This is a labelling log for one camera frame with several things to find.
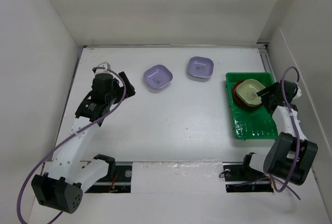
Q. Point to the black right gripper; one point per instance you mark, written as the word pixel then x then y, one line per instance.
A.
pixel 272 88

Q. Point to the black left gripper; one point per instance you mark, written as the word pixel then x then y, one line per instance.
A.
pixel 129 91

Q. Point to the cream square plate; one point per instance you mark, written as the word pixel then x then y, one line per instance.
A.
pixel 247 92

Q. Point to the red round plate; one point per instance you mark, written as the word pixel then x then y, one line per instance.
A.
pixel 234 94

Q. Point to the purple square plate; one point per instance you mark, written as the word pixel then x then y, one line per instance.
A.
pixel 200 67
pixel 157 77

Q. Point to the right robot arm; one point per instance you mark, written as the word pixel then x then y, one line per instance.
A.
pixel 292 154

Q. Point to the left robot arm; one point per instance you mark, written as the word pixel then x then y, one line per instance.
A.
pixel 62 185

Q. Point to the green plastic bin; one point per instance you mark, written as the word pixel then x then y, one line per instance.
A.
pixel 250 122

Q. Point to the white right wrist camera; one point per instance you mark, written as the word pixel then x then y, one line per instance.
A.
pixel 298 93

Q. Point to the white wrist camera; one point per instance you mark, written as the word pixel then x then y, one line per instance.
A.
pixel 103 68
pixel 298 93

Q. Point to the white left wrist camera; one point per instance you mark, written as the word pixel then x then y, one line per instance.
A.
pixel 103 68

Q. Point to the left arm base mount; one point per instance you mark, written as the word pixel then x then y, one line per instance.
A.
pixel 120 183

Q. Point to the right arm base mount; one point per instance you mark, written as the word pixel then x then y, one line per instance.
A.
pixel 241 178

